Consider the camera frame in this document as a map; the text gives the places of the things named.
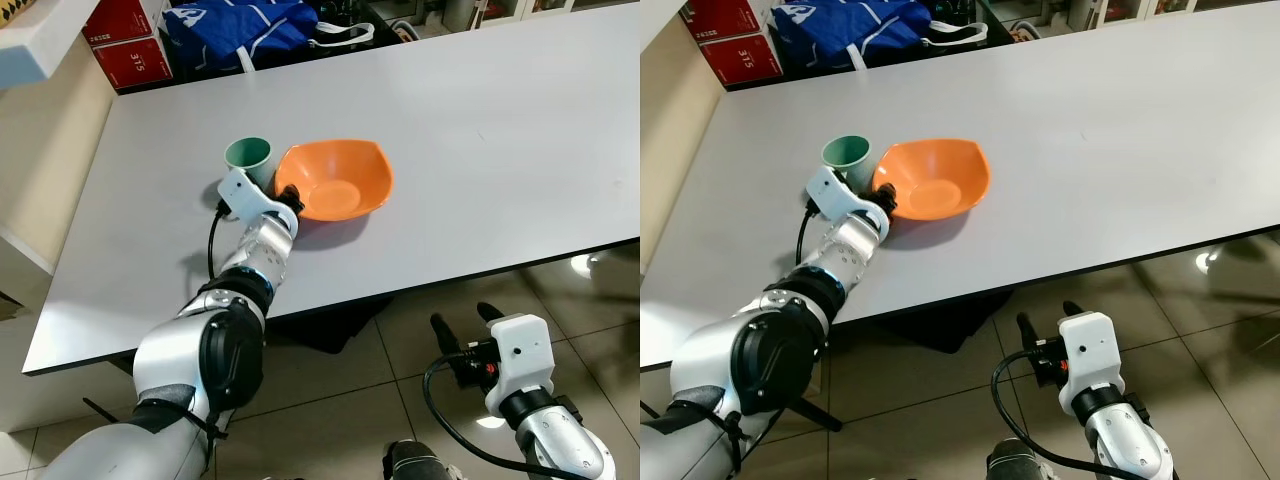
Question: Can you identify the orange plastic bowl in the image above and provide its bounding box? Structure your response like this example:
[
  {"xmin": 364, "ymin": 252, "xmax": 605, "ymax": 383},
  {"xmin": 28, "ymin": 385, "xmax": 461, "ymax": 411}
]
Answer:
[
  {"xmin": 272, "ymin": 138, "xmax": 396, "ymax": 224},
  {"xmin": 871, "ymin": 136, "xmax": 992, "ymax": 222}
]

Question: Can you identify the green cup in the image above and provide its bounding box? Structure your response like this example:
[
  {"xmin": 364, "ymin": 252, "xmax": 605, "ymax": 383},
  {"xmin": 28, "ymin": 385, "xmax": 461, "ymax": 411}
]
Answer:
[
  {"xmin": 820, "ymin": 134, "xmax": 874, "ymax": 195},
  {"xmin": 223, "ymin": 136, "xmax": 275, "ymax": 197}
]

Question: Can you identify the dark robot foot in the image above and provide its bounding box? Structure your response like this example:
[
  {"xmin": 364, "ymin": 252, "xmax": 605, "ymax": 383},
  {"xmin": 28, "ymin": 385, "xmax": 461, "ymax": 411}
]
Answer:
[
  {"xmin": 382, "ymin": 439, "xmax": 453, "ymax": 480},
  {"xmin": 984, "ymin": 437, "xmax": 1043, "ymax": 480}
]

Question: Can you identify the red cardboard box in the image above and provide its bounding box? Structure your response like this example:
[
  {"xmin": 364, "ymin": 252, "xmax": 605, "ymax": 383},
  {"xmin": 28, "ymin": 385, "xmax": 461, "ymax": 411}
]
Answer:
[
  {"xmin": 83, "ymin": 0, "xmax": 153, "ymax": 47},
  {"xmin": 680, "ymin": 0, "xmax": 767, "ymax": 47},
  {"xmin": 699, "ymin": 34, "xmax": 786, "ymax": 89},
  {"xmin": 93, "ymin": 37, "xmax": 175, "ymax": 93}
]

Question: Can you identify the beige low cabinet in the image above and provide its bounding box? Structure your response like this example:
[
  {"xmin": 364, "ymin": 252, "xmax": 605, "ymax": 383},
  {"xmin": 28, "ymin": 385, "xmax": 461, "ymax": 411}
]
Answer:
[
  {"xmin": 640, "ymin": 18, "xmax": 724, "ymax": 276},
  {"xmin": 0, "ymin": 62, "xmax": 119, "ymax": 306}
]

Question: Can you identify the black table leg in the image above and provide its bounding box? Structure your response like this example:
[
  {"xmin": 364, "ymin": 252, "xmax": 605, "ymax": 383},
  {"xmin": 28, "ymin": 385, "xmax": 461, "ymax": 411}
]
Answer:
[
  {"xmin": 82, "ymin": 396, "xmax": 128, "ymax": 427},
  {"xmin": 788, "ymin": 394, "xmax": 843, "ymax": 433}
]

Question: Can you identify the white side table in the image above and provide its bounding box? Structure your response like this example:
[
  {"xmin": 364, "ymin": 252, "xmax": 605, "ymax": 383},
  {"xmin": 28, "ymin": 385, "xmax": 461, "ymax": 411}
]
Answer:
[{"xmin": 0, "ymin": 0, "xmax": 103, "ymax": 91}]

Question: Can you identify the white glass-door cabinet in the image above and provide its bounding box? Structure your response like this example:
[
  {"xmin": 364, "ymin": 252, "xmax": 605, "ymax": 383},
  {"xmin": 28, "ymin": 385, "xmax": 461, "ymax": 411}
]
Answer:
[
  {"xmin": 1030, "ymin": 0, "xmax": 1233, "ymax": 31},
  {"xmin": 440, "ymin": 0, "xmax": 606, "ymax": 33}
]

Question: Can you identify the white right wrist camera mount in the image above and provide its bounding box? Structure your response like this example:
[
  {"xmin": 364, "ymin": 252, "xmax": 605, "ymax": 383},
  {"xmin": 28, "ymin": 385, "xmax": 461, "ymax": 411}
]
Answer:
[
  {"xmin": 484, "ymin": 314, "xmax": 558, "ymax": 417},
  {"xmin": 1057, "ymin": 311, "xmax": 1121, "ymax": 417}
]

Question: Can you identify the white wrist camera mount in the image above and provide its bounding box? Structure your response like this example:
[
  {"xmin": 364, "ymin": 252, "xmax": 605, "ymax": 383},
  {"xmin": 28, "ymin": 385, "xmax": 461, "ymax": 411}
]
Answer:
[
  {"xmin": 1057, "ymin": 311, "xmax": 1121, "ymax": 417},
  {"xmin": 484, "ymin": 314, "xmax": 558, "ymax": 417},
  {"xmin": 217, "ymin": 168, "xmax": 293, "ymax": 229},
  {"xmin": 806, "ymin": 166, "xmax": 889, "ymax": 229}
]

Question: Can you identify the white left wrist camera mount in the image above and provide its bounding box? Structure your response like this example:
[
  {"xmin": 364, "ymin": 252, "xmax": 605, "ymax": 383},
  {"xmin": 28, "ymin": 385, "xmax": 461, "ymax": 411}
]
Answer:
[
  {"xmin": 806, "ymin": 166, "xmax": 889, "ymax": 229},
  {"xmin": 217, "ymin": 168, "xmax": 293, "ymax": 229}
]

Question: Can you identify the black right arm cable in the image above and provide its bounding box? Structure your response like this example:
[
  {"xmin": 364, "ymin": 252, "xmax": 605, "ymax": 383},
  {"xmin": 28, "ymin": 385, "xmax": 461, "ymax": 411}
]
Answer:
[
  {"xmin": 990, "ymin": 348, "xmax": 1106, "ymax": 480},
  {"xmin": 421, "ymin": 352, "xmax": 546, "ymax": 479}
]

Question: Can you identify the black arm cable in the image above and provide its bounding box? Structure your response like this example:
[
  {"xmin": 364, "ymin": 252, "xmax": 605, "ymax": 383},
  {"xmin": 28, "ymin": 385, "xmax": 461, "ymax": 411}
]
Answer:
[
  {"xmin": 205, "ymin": 198, "xmax": 237, "ymax": 283},
  {"xmin": 794, "ymin": 197, "xmax": 827, "ymax": 269},
  {"xmin": 990, "ymin": 348, "xmax": 1106, "ymax": 480},
  {"xmin": 421, "ymin": 352, "xmax": 546, "ymax": 479}
]

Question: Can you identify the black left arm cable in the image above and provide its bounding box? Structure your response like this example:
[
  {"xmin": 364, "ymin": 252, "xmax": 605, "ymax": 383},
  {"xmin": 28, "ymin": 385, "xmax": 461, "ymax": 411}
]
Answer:
[
  {"xmin": 205, "ymin": 198, "xmax": 237, "ymax": 283},
  {"xmin": 794, "ymin": 197, "xmax": 827, "ymax": 269}
]

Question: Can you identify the blue bag with white straps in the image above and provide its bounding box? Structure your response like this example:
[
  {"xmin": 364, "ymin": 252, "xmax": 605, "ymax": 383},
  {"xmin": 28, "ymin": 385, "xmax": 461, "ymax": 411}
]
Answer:
[
  {"xmin": 769, "ymin": 0, "xmax": 991, "ymax": 74},
  {"xmin": 161, "ymin": 0, "xmax": 378, "ymax": 76}
]

